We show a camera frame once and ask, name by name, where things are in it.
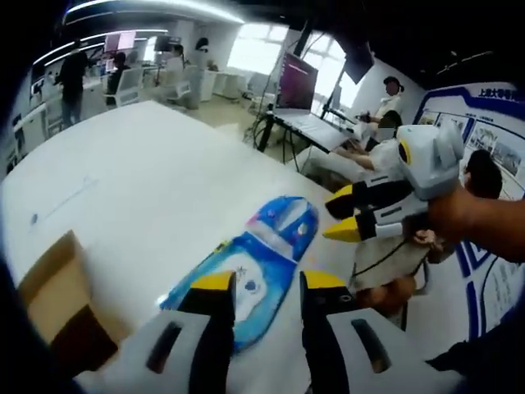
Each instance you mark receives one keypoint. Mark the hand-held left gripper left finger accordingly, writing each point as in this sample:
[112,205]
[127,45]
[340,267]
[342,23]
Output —
[135,361]

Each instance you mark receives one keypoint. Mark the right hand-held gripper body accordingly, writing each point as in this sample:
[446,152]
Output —
[435,160]

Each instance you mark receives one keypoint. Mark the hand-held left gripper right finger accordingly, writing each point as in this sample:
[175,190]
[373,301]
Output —
[402,361]

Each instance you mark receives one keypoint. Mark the dark blue tissue pack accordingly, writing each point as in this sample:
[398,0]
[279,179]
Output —
[287,217]

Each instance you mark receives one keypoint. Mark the brown cardboard shoe box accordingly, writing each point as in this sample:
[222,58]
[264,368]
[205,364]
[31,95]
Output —
[53,267]

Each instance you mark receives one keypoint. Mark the light blue wet wipes pack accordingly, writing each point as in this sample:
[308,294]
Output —
[254,287]

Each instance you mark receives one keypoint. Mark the person's right hand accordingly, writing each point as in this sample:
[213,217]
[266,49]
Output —
[459,217]

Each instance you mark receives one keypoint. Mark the person's dark clothing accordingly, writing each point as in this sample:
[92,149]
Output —
[471,357]

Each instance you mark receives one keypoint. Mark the black hanging monitor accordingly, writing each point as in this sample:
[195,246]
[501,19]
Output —
[359,61]

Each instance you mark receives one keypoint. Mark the open laptop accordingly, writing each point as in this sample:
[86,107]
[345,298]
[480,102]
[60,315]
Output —
[297,82]

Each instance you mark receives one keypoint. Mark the white office chair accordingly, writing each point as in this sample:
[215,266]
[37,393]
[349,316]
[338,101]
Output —
[180,90]
[127,88]

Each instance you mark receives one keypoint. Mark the pink lit monitor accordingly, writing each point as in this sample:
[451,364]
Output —
[119,41]

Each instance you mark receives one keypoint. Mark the blue white wall poster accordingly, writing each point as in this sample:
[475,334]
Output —
[504,135]

